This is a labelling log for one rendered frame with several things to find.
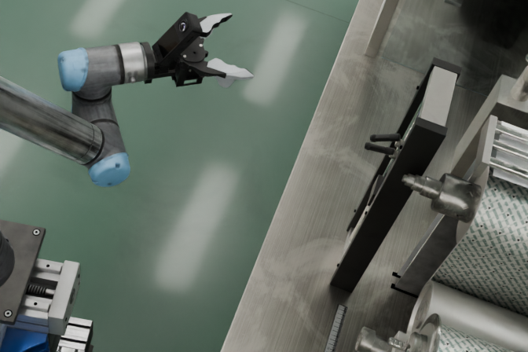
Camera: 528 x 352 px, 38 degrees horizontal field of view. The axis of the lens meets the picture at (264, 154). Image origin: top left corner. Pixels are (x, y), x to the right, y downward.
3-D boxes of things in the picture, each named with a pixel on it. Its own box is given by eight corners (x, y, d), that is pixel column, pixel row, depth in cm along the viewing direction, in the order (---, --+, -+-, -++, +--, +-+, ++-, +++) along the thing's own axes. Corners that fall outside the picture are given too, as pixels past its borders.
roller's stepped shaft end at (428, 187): (401, 175, 125) (408, 164, 122) (436, 188, 125) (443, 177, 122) (397, 190, 123) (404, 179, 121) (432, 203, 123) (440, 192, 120)
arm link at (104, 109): (78, 152, 148) (78, 117, 139) (67, 108, 153) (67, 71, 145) (119, 145, 150) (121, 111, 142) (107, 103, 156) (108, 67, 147)
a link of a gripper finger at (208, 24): (216, 20, 156) (188, 46, 152) (221, 2, 151) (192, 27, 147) (228, 29, 156) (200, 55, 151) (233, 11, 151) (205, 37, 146)
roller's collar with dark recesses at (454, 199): (434, 187, 127) (449, 165, 122) (468, 199, 127) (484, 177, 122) (427, 216, 123) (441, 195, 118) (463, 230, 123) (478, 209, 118)
